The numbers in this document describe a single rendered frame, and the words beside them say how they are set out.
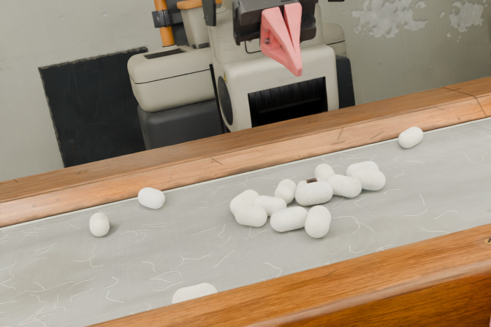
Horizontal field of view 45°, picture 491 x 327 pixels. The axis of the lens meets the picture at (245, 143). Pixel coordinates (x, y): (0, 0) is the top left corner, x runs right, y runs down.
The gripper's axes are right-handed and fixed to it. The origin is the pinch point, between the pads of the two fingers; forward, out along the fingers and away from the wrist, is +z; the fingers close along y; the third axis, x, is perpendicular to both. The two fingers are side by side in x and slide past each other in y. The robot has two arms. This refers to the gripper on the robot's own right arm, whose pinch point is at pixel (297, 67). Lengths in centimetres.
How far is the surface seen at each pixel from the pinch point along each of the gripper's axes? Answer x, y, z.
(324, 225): -5.3, -5.1, 21.6
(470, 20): 155, 142, -132
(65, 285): -2.1, -27.3, 19.7
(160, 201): 5.5, -18.1, 9.5
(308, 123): 12.9, 2.8, -0.7
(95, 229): 2.6, -24.8, 12.6
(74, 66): 133, -43, -133
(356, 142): 10.2, 6.7, 5.4
